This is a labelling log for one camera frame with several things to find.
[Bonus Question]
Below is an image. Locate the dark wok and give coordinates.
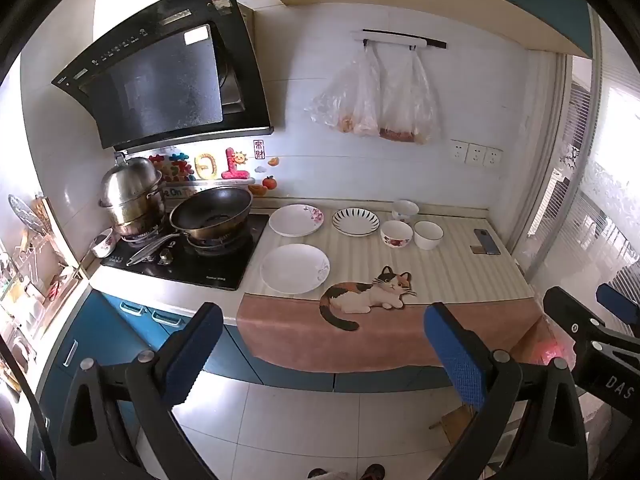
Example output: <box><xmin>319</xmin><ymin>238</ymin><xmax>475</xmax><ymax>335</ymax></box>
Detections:
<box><xmin>126</xmin><ymin>186</ymin><xmax>254</xmax><ymax>267</ymax></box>

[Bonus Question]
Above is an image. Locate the sliding glass door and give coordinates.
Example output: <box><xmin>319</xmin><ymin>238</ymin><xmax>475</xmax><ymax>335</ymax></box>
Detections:
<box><xmin>515</xmin><ymin>55</ymin><xmax>640</xmax><ymax>311</ymax></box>

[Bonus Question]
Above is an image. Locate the steel steamer pot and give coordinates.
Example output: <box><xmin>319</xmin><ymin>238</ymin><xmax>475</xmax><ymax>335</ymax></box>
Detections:
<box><xmin>98</xmin><ymin>152</ymin><xmax>168</xmax><ymax>237</ymax></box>

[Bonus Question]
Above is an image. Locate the white bowl with dark rim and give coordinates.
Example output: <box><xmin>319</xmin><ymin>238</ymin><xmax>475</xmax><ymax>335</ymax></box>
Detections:
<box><xmin>413</xmin><ymin>220</ymin><xmax>444</xmax><ymax>251</ymax></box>

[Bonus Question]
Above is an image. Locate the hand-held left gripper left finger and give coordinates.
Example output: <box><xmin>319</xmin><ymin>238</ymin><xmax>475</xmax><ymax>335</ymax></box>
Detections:
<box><xmin>57</xmin><ymin>302</ymin><xmax>224</xmax><ymax>480</ymax></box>

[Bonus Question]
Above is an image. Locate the red number wall sticker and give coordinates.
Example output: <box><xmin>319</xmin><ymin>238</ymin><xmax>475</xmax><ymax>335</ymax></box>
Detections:
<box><xmin>221</xmin><ymin>147</ymin><xmax>251</xmax><ymax>181</ymax></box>

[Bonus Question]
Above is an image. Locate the clear plastic bag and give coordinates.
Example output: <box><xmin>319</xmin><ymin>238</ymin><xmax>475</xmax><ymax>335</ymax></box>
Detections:
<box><xmin>305</xmin><ymin>45</ymin><xmax>383</xmax><ymax>136</ymax></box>
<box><xmin>378</xmin><ymin>49</ymin><xmax>442</xmax><ymax>145</ymax></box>

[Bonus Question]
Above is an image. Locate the pink floral white plate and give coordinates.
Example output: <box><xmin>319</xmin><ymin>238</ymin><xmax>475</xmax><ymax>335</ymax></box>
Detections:
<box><xmin>268</xmin><ymin>204</ymin><xmax>325</xmax><ymax>238</ymax></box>

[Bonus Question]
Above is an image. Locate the red plastic bag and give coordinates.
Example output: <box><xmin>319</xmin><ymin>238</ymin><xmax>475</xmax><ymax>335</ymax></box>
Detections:
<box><xmin>530</xmin><ymin>320</ymin><xmax>576</xmax><ymax>367</ymax></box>

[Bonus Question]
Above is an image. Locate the cardboard box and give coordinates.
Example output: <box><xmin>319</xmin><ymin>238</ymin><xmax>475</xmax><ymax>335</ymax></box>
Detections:
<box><xmin>429</xmin><ymin>402</ymin><xmax>482</xmax><ymax>445</ymax></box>

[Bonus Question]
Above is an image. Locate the large white plate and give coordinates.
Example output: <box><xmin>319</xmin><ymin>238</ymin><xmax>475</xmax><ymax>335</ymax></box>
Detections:
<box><xmin>260</xmin><ymin>243</ymin><xmax>331</xmax><ymax>295</ymax></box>

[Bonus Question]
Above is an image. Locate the wall hook rail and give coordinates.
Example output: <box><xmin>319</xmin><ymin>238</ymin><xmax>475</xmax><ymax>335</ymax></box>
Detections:
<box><xmin>350</xmin><ymin>29</ymin><xmax>447</xmax><ymax>52</ymax></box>

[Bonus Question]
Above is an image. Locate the blue lower cabinet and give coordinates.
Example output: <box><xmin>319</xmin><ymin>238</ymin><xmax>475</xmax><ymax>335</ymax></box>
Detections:
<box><xmin>37</xmin><ymin>290</ymin><xmax>456</xmax><ymax>461</ymax></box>

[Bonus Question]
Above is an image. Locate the colourful flower wall sticker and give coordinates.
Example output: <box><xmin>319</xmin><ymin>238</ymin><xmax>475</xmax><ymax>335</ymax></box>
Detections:
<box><xmin>149</xmin><ymin>152</ymin><xmax>197</xmax><ymax>184</ymax></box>

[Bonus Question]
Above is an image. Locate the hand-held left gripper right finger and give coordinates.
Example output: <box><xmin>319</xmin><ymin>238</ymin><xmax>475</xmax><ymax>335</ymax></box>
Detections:
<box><xmin>424</xmin><ymin>302</ymin><xmax>588</xmax><ymax>480</ymax></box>

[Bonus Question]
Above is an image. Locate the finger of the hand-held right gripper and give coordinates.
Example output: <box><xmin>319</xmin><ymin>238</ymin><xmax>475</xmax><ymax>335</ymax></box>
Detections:
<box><xmin>542</xmin><ymin>286</ymin><xmax>640</xmax><ymax>361</ymax></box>
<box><xmin>595</xmin><ymin>282</ymin><xmax>640</xmax><ymax>323</ymax></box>

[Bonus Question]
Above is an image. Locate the cat print striped mat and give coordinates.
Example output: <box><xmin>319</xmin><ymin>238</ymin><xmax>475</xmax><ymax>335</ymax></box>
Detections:
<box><xmin>236</xmin><ymin>204</ymin><xmax>543</xmax><ymax>375</ymax></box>

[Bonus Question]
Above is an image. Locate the dish rack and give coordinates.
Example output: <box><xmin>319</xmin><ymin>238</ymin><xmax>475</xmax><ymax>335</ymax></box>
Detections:
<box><xmin>0</xmin><ymin>192</ymin><xmax>83</xmax><ymax>391</ymax></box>

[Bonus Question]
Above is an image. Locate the black gas stove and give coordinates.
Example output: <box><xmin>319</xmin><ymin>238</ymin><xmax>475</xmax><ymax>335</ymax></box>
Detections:
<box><xmin>100</xmin><ymin>212</ymin><xmax>271</xmax><ymax>292</ymax></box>

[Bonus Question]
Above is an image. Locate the small white flared bowl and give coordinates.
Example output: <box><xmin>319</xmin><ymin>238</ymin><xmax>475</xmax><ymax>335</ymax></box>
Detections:
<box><xmin>391</xmin><ymin>199</ymin><xmax>420</xmax><ymax>223</ymax></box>

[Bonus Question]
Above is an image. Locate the black cable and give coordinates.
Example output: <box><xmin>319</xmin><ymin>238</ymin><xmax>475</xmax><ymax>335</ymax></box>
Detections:
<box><xmin>0</xmin><ymin>330</ymin><xmax>58</xmax><ymax>480</ymax></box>

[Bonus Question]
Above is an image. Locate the black striped white plate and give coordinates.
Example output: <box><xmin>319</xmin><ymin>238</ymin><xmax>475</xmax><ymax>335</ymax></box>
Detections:
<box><xmin>332</xmin><ymin>207</ymin><xmax>381</xmax><ymax>237</ymax></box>

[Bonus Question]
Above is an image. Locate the yellow number wall sticker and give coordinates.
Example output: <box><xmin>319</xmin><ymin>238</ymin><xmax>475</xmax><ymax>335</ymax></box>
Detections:
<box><xmin>194</xmin><ymin>152</ymin><xmax>221</xmax><ymax>180</ymax></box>

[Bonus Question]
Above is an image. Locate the orange fruit wall sticker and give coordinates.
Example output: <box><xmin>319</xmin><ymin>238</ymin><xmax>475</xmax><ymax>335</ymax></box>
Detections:
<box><xmin>248</xmin><ymin>175</ymin><xmax>279</xmax><ymax>196</ymax></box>

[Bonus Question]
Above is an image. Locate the red floral bowl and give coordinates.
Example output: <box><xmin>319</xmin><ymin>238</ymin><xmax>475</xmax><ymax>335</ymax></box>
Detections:
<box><xmin>380</xmin><ymin>220</ymin><xmax>414</xmax><ymax>249</ymax></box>

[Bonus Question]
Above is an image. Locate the black range hood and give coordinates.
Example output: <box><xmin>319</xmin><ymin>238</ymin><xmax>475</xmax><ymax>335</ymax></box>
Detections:
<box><xmin>51</xmin><ymin>0</ymin><xmax>275</xmax><ymax>152</ymax></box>

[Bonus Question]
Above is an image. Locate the smartphone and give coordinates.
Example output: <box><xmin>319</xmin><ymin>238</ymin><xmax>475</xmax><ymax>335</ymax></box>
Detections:
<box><xmin>470</xmin><ymin>228</ymin><xmax>502</xmax><ymax>256</ymax></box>

